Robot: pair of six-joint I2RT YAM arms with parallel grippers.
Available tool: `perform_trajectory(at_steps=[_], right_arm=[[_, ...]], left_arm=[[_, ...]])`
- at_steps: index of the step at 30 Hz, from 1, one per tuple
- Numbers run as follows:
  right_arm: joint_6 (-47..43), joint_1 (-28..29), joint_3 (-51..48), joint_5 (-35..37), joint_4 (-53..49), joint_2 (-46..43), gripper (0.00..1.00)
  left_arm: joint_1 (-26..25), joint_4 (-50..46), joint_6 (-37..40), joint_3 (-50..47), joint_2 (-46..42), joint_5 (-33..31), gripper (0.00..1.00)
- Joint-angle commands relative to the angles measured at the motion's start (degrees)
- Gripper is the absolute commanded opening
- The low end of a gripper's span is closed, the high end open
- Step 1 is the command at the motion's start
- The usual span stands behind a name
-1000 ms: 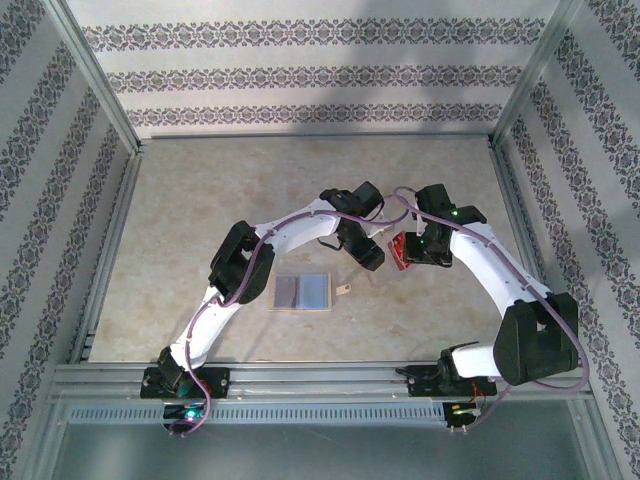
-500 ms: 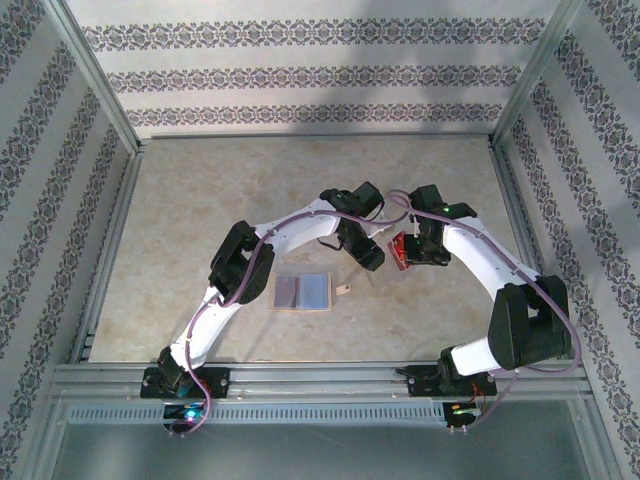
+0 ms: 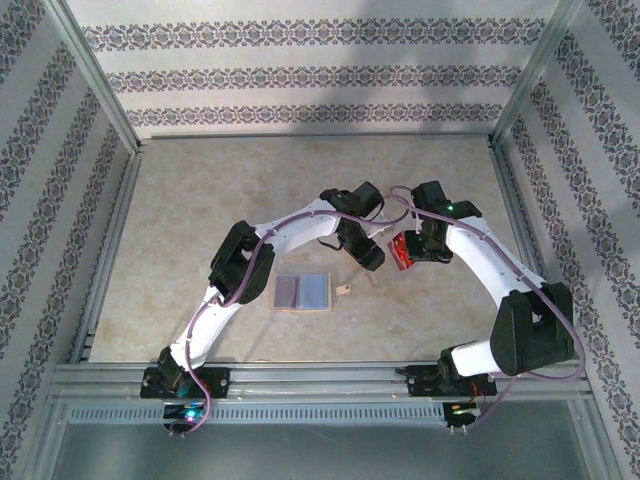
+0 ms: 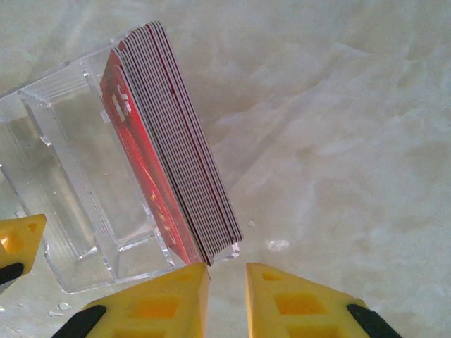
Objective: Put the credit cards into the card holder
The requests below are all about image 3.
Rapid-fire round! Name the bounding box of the aluminium side table rail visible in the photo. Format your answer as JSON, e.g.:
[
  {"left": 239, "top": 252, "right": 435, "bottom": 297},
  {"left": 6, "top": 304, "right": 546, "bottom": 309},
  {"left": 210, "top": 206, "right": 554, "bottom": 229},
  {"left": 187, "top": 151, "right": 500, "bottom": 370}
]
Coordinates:
[
  {"left": 69, "top": 142, "right": 146, "bottom": 364},
  {"left": 487, "top": 139, "right": 581, "bottom": 361}
]

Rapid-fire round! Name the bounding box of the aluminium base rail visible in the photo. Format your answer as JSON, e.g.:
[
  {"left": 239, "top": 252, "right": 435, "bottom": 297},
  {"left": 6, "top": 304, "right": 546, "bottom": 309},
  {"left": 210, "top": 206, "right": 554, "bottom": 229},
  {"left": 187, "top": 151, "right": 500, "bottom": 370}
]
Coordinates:
[{"left": 49, "top": 363, "right": 591, "bottom": 401}]

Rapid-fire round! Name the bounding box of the grey metal panel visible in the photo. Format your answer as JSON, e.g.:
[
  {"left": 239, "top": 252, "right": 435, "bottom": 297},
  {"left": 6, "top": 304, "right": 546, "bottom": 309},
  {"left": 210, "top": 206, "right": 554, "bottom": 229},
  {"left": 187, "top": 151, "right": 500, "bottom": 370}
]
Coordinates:
[{"left": 49, "top": 422, "right": 591, "bottom": 480}]

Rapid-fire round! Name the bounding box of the beige card holder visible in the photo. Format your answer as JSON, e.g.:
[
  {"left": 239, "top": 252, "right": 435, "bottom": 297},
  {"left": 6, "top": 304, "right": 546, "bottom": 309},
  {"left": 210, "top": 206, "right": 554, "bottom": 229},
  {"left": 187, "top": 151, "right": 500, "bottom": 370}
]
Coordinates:
[{"left": 268, "top": 272, "right": 353, "bottom": 314}]

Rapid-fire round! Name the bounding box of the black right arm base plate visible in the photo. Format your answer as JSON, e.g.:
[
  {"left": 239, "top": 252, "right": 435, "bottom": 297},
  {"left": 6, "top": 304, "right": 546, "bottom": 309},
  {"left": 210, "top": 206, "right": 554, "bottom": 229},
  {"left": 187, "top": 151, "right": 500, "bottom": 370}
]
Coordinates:
[{"left": 405, "top": 364, "right": 498, "bottom": 399}]

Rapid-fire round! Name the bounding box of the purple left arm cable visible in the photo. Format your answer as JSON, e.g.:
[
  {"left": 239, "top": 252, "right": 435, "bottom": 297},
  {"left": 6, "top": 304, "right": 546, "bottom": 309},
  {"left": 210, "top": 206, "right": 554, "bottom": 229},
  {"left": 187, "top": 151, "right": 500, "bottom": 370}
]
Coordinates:
[{"left": 169, "top": 197, "right": 409, "bottom": 437}]

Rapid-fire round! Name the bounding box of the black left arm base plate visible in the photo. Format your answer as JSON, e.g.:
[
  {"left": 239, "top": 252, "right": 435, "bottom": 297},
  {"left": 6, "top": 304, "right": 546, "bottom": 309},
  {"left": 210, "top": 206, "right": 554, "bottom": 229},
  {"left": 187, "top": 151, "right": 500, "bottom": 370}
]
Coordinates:
[{"left": 139, "top": 366, "right": 231, "bottom": 400}]

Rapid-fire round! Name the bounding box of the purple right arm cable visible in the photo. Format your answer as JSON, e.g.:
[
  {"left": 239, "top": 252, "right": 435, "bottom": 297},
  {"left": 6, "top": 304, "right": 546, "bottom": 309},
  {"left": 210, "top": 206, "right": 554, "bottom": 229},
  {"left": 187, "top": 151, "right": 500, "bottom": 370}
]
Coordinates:
[{"left": 388, "top": 184, "right": 586, "bottom": 436}]

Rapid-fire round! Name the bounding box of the grey slotted cable duct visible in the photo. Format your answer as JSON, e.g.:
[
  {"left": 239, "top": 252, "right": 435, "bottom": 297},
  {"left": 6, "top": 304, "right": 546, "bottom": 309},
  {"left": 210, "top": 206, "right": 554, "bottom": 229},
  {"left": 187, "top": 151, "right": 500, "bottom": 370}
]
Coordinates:
[{"left": 67, "top": 402, "right": 449, "bottom": 425}]

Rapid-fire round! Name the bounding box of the aluminium wall-side table rail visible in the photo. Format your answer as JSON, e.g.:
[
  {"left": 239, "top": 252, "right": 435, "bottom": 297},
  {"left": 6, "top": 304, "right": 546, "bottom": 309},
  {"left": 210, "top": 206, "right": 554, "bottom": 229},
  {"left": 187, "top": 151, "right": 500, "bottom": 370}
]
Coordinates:
[{"left": 149, "top": 131, "right": 494, "bottom": 142}]

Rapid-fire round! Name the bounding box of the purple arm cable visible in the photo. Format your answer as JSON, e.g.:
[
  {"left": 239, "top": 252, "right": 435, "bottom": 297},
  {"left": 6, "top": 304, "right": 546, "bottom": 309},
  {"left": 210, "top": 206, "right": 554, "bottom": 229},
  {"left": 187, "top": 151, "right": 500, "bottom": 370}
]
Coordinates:
[
  {"left": 169, "top": 197, "right": 409, "bottom": 437},
  {"left": 388, "top": 184, "right": 586, "bottom": 436}
]

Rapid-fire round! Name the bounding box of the aluminium frame post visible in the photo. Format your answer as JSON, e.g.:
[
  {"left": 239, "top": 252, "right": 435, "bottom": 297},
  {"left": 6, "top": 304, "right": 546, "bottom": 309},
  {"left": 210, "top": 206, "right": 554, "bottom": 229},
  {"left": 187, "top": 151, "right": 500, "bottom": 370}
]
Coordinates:
[
  {"left": 492, "top": 0, "right": 584, "bottom": 146},
  {"left": 42, "top": 0, "right": 146, "bottom": 154}
]

